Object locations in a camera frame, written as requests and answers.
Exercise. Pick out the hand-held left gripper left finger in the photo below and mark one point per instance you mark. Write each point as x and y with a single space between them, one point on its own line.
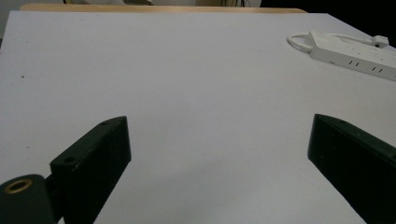
93 161

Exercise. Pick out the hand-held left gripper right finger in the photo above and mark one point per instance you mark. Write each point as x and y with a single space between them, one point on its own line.
358 161

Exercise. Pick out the white power strip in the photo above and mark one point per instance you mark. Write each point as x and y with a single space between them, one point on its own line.
351 53

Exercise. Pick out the white plug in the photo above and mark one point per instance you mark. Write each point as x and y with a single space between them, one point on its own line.
380 41

